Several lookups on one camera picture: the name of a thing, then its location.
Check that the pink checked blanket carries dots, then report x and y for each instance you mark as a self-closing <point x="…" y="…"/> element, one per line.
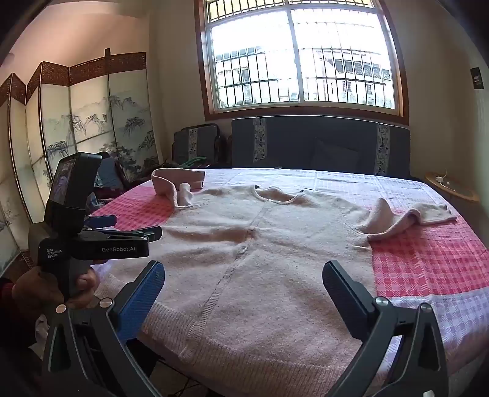
<point x="420" y="259"/>

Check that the round wooden side table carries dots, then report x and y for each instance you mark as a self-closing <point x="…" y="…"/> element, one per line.
<point x="464" y="196"/>

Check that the person's left hand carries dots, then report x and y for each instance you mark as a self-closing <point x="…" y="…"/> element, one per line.
<point x="82" y="286"/>

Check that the painted folding screen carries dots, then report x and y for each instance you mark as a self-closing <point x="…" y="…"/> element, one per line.
<point x="91" y="114"/>

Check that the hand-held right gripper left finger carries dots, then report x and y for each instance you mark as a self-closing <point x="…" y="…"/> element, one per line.
<point x="143" y="296"/>

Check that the dark wall switch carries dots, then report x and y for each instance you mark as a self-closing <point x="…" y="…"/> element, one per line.
<point x="476" y="78"/>

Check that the green item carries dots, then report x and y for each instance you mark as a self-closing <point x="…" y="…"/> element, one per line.
<point x="195" y="160"/>

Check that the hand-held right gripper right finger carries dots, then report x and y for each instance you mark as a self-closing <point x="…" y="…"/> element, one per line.
<point x="344" y="294"/>

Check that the dark cushioned armchair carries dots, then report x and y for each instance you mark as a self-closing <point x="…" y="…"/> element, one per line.
<point x="183" y="145"/>

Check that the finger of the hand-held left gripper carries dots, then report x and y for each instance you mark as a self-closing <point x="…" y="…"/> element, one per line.
<point x="137" y="233"/>
<point x="100" y="220"/>

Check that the beige knit sweater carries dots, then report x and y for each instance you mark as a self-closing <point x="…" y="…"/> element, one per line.
<point x="267" y="267"/>

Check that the large wooden frame window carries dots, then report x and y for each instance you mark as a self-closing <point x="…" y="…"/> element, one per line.
<point x="267" y="57"/>

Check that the blue clothes pile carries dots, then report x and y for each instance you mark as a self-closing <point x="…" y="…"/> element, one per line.
<point x="110" y="175"/>

